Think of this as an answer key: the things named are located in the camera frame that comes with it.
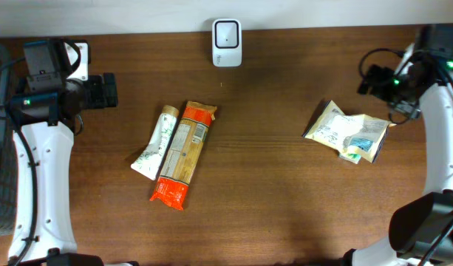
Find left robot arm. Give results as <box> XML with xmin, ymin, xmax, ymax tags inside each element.
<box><xmin>5</xmin><ymin>38</ymin><xmax>118</xmax><ymax>265</ymax></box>

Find white tube with brown cap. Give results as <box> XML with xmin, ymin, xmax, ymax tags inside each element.
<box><xmin>131</xmin><ymin>105</ymin><xmax>179</xmax><ymax>180</ymax></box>

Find teal tissue pack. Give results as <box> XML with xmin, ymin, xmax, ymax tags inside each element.
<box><xmin>338</xmin><ymin>153</ymin><xmax>361</xmax><ymax>164</ymax></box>

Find white barcode scanner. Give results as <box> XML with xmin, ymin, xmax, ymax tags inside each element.
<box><xmin>211</xmin><ymin>18</ymin><xmax>242</xmax><ymax>67</ymax></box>

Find orange spaghetti package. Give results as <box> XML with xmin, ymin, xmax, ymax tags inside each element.
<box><xmin>151</xmin><ymin>101</ymin><xmax>217</xmax><ymax>211</ymax></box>

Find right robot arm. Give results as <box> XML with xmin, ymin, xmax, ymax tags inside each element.
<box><xmin>338</xmin><ymin>24</ymin><xmax>453</xmax><ymax>266</ymax></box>

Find grey plastic mesh basket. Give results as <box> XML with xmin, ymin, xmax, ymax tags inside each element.
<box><xmin>0</xmin><ymin>44</ymin><xmax>17</xmax><ymax>236</ymax></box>

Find cream snack bag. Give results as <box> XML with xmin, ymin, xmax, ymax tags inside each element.
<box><xmin>303</xmin><ymin>100</ymin><xmax>395</xmax><ymax>163</ymax></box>

